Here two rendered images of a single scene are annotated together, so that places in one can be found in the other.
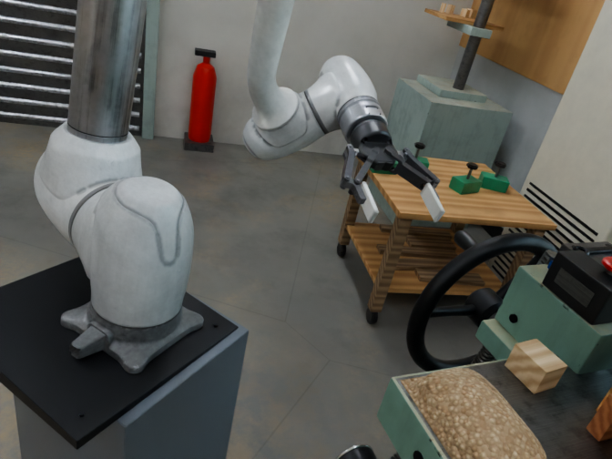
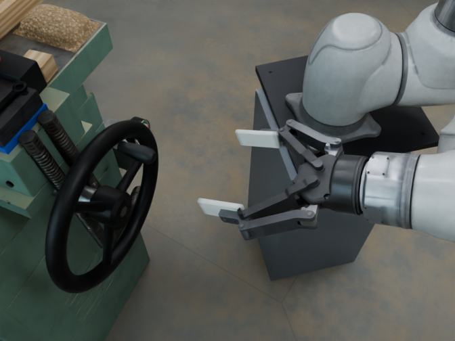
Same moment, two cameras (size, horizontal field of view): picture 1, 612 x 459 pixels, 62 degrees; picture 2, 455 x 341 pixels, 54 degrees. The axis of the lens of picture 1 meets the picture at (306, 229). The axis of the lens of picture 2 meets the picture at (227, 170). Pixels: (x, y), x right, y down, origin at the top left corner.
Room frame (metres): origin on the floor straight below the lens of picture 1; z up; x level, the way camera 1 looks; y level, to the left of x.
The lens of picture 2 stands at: (1.10, -0.41, 1.43)
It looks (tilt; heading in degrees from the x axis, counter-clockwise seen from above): 55 degrees down; 140
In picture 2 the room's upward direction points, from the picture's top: straight up
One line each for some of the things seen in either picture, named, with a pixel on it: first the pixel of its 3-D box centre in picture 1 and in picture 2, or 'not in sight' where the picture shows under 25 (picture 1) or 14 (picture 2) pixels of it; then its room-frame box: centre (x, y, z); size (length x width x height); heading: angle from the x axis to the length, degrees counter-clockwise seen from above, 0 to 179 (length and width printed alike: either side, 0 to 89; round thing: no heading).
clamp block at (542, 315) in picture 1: (580, 321); (15, 132); (0.56, -0.37, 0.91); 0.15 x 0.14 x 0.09; 117
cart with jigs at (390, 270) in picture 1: (432, 228); not in sight; (1.96, -0.53, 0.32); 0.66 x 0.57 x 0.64; 107
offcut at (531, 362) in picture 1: (535, 365); (38, 65); (0.44, -0.28, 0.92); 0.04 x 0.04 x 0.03; 32
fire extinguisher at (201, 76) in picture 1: (202, 100); not in sight; (3.05, 0.80, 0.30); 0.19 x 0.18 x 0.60; 19
